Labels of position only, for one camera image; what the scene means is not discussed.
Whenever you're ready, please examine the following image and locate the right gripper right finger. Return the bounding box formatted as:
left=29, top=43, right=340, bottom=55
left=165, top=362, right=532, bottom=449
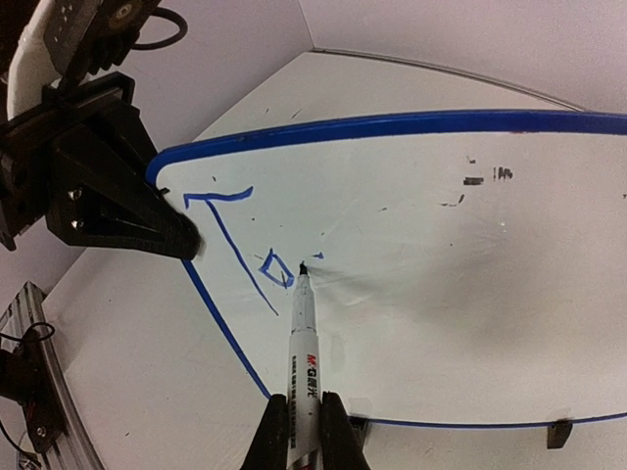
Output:
left=320, top=392, right=371, bottom=470

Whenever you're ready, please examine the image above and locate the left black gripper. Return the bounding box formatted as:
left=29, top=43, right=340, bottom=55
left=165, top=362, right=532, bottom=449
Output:
left=0, top=0, right=205, bottom=260

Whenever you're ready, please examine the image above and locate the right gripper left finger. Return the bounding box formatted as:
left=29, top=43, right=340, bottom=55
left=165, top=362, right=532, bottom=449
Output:
left=240, top=394, right=289, bottom=470

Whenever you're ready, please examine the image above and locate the white whiteboard marker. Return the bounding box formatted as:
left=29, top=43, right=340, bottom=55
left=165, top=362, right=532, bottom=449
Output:
left=287, top=263, right=322, bottom=469

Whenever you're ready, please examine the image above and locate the blue framed whiteboard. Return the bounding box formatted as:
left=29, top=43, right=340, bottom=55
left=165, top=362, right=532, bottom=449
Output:
left=146, top=110, right=626, bottom=426

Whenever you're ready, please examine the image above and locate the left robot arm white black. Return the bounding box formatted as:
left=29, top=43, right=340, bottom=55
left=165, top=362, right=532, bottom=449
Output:
left=1, top=1, right=201, bottom=259

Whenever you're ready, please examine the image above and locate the left black whiteboard foot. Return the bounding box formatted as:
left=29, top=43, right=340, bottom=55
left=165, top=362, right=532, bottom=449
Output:
left=348, top=416, right=370, bottom=449

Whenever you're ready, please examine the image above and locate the black whiteboard foot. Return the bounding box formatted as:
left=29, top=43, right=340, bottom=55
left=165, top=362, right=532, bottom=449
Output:
left=546, top=419, right=574, bottom=450
left=348, top=416, right=370, bottom=449

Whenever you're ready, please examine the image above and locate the right black whiteboard foot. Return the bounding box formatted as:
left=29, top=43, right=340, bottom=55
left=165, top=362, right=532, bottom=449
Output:
left=546, top=419, right=574, bottom=450

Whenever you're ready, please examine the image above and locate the left base cable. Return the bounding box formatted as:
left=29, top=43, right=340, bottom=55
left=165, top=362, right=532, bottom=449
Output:
left=0, top=320, right=56, bottom=442

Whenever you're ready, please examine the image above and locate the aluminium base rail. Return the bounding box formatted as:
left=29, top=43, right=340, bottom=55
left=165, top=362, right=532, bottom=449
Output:
left=1, top=281, right=105, bottom=469

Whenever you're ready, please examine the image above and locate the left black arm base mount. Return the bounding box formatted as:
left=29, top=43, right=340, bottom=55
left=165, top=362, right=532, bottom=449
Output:
left=1, top=344, right=66, bottom=454

